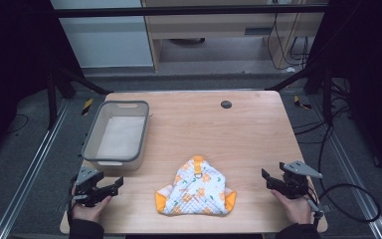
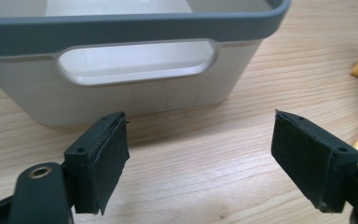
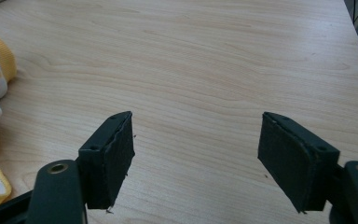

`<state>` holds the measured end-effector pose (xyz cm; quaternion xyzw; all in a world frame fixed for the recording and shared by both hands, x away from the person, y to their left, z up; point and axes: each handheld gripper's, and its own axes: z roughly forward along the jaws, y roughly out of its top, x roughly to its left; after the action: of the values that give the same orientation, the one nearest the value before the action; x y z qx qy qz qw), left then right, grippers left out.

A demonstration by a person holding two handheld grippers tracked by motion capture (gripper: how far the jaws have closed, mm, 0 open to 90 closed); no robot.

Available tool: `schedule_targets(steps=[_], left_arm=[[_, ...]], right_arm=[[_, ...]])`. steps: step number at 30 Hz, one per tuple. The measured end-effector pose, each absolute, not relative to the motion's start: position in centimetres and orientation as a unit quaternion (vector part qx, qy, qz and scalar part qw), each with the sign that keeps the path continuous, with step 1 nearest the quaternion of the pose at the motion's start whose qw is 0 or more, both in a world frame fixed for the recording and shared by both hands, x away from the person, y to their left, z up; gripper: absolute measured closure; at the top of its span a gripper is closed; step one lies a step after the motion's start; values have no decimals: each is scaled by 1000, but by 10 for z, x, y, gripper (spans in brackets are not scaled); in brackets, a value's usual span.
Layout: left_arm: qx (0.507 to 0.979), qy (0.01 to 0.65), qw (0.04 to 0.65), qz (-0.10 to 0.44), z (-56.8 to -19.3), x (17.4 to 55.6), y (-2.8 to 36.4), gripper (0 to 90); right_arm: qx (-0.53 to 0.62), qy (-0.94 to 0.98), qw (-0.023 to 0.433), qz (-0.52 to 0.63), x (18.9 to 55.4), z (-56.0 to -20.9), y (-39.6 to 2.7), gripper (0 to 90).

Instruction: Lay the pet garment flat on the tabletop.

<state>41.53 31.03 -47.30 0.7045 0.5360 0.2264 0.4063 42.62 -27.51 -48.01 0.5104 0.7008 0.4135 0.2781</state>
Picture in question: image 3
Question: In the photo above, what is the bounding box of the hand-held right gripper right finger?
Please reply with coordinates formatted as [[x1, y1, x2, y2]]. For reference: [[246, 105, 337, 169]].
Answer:
[[257, 111, 341, 214]]

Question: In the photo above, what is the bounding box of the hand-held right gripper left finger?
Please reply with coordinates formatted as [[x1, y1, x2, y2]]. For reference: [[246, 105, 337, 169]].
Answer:
[[77, 110, 136, 210]]

